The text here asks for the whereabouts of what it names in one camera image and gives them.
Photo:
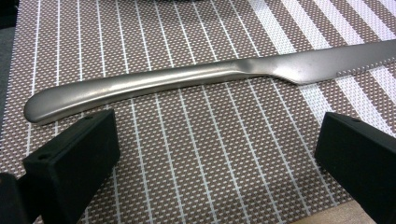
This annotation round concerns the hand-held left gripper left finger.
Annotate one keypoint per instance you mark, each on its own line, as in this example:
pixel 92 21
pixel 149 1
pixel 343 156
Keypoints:
pixel 71 168

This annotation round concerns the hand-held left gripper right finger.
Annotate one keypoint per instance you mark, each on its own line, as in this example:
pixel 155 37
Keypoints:
pixel 361 161

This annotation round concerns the stainless steel table knife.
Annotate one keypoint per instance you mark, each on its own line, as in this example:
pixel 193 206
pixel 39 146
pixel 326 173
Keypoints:
pixel 149 83

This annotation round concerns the brown white striped woven placemat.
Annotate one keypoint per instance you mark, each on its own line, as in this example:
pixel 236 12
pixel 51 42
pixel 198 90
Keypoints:
pixel 202 149

